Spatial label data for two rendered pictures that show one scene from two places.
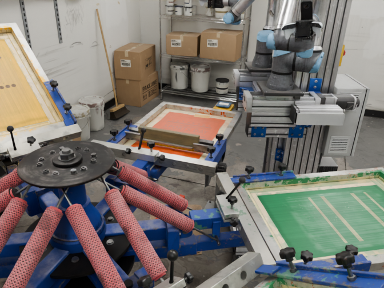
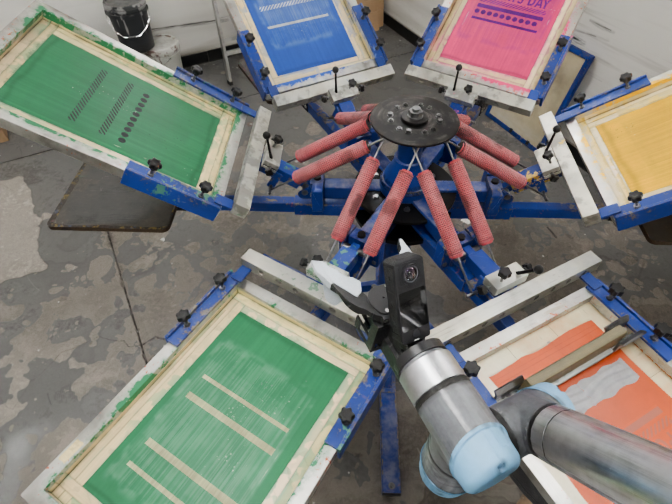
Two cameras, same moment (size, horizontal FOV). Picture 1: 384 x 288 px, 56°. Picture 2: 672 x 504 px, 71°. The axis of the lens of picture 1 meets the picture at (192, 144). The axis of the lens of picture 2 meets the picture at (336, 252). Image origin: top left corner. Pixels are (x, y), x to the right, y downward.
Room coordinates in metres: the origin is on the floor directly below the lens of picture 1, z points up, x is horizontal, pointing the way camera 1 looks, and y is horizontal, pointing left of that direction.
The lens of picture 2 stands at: (1.74, -0.77, 2.21)
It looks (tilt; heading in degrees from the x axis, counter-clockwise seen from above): 49 degrees down; 134
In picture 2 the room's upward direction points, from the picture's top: straight up
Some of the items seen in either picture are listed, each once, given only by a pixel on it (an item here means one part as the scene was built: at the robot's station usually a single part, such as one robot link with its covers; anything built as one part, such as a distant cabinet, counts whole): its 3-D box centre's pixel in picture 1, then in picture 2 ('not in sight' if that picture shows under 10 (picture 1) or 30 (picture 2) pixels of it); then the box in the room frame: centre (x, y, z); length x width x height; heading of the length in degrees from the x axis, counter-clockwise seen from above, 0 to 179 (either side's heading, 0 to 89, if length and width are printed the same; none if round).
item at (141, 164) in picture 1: (140, 167); (490, 274); (1.47, 0.24, 1.02); 0.17 x 0.06 x 0.05; 162
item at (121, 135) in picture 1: (122, 138); (626, 322); (1.86, 0.40, 0.98); 0.30 x 0.05 x 0.07; 162
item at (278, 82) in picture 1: (280, 78); not in sight; (2.02, -0.50, 1.31); 0.15 x 0.15 x 0.10
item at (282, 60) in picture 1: (284, 58); not in sight; (2.01, -0.51, 1.42); 0.13 x 0.12 x 0.14; 68
